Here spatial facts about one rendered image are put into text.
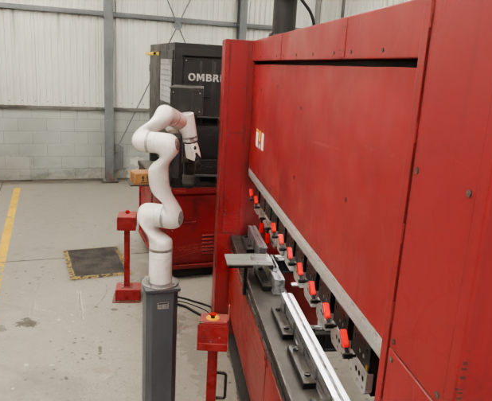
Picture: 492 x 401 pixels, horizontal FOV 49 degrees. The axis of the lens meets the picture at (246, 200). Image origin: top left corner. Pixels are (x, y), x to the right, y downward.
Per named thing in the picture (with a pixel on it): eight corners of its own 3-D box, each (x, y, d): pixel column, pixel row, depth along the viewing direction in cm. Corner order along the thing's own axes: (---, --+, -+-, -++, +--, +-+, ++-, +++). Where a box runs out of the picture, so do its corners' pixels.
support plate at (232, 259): (224, 255, 328) (224, 254, 328) (266, 255, 332) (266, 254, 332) (227, 266, 311) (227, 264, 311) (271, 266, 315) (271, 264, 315)
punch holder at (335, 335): (329, 340, 194) (333, 297, 190) (352, 339, 195) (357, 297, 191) (342, 362, 180) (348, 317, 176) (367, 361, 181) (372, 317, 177)
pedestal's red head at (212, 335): (200, 332, 300) (201, 302, 296) (228, 333, 300) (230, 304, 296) (197, 350, 281) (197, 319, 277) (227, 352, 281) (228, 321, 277)
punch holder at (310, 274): (302, 293, 232) (306, 258, 228) (322, 293, 234) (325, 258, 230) (312, 309, 218) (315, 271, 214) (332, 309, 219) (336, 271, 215)
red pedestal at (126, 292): (114, 293, 499) (113, 208, 479) (141, 293, 503) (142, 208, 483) (111, 302, 480) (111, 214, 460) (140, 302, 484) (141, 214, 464)
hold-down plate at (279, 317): (271, 311, 282) (271, 306, 281) (280, 311, 283) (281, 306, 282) (282, 340, 253) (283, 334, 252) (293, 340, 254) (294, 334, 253)
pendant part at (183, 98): (171, 185, 458) (173, 83, 437) (200, 186, 460) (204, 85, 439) (167, 200, 409) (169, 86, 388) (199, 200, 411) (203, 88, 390)
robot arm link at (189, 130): (178, 138, 295) (194, 137, 293) (174, 114, 290) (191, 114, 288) (182, 134, 303) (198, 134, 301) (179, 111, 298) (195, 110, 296)
